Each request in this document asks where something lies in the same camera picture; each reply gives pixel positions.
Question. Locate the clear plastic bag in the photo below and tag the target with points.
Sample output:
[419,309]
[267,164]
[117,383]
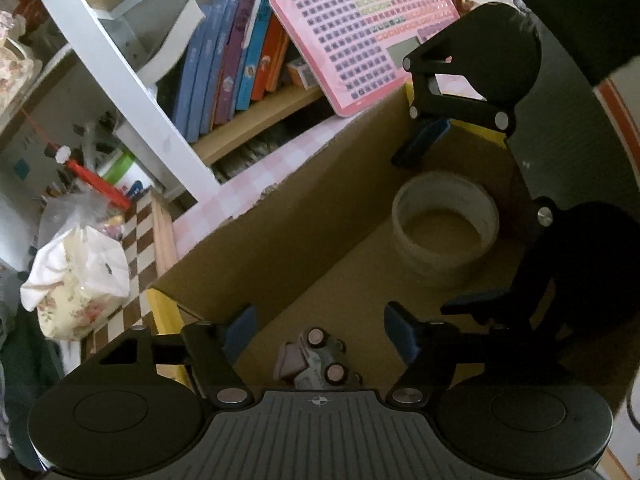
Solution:
[65,210]

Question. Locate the doll in floral dress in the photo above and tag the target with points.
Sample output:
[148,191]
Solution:
[15,60]

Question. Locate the bunch of pens and brushes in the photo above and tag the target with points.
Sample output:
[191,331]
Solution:
[85,145]

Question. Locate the red toy with white knob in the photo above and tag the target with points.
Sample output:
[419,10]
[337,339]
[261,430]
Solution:
[97,182]

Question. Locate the small orange white box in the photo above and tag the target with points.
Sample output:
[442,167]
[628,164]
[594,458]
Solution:
[301,74]

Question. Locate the white green wipes box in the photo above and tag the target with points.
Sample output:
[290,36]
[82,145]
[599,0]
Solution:
[125,172]

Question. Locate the row of colourful children's books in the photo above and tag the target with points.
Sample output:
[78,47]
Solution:
[235,60]

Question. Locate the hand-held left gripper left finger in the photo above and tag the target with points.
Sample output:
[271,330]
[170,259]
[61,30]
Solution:
[241,330]

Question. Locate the white orange striped packet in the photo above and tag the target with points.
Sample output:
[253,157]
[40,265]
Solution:
[620,125]

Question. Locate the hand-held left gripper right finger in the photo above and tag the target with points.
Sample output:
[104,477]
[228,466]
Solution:
[401,335]

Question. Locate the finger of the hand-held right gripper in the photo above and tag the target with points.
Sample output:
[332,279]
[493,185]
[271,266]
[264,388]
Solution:
[475,304]
[427,135]

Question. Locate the brown white checkered board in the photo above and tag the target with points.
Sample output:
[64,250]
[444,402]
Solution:
[142,240]

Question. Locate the row of dark thin books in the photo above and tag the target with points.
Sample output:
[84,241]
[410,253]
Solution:
[260,152]

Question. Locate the brown cardboard box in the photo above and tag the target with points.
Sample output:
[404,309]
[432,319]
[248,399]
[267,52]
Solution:
[310,230]

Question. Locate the pink learning tablet toy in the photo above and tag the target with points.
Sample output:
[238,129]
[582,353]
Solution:
[350,35]

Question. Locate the floral tissue box cover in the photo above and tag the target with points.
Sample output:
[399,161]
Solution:
[75,280]

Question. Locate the dark green garment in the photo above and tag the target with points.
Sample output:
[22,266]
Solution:
[25,385]

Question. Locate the clear tape roll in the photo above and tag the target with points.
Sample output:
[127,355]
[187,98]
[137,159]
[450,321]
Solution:
[440,261]

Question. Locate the pink checked tablecloth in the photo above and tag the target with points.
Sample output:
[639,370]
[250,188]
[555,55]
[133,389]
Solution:
[240,195]

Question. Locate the grey toy car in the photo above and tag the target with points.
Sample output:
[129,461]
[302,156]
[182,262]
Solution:
[310,360]

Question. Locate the white wooden bookshelf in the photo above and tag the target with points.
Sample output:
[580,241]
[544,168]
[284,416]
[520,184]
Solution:
[135,85]

